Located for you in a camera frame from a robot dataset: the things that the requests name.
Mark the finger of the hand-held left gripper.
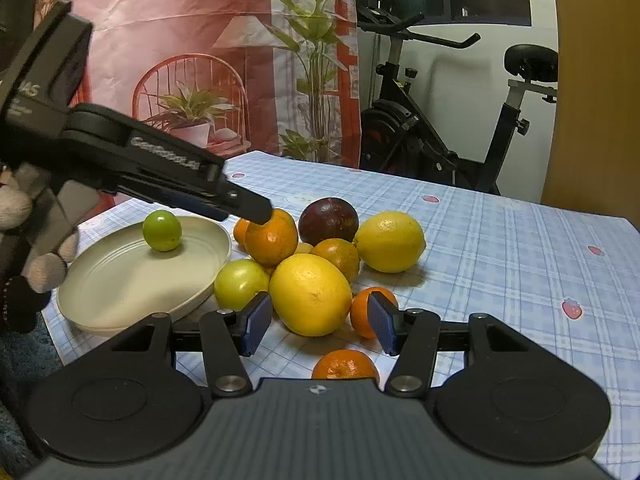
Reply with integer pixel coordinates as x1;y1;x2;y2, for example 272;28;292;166
112;179;275;225

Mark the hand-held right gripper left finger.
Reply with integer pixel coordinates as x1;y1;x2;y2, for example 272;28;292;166
107;291;274;395

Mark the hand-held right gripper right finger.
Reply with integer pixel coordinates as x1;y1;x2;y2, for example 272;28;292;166
367;292;538;395

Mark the large orange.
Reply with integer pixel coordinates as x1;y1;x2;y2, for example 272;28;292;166
244;208;299;267

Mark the yellow-green round fruit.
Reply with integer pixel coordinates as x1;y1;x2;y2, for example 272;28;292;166
214;258;272;311

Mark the large yellow citrus fruit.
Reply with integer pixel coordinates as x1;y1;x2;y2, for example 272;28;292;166
268;253;353;337

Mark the brownish orange fruit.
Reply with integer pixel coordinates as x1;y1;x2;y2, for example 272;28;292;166
311;238;361;283

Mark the green lime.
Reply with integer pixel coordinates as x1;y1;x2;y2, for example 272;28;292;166
142;210;182;252

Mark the cream round plate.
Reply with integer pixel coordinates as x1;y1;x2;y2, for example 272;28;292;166
56;216;233;336

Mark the person's left hand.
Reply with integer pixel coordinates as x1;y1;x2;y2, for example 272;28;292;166
0;162;101;333

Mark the dark purple passion fruit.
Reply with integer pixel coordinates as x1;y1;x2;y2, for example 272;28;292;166
298;197;360;247

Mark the yellow lemon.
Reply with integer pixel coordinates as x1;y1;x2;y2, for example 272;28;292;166
352;211;427;274

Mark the blue plaid tablecloth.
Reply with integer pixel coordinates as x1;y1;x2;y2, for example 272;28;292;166
42;150;640;480

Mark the black exercise bike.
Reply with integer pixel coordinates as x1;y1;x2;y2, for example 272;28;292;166
356;5;560;196

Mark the blue fuzzy rug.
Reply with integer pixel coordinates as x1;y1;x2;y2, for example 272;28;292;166
0;310;68;480

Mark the wooden panel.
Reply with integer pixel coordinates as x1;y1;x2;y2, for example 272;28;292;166
542;0;640;226

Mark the printed pink wall cloth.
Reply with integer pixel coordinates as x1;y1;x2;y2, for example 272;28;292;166
35;0;362;211

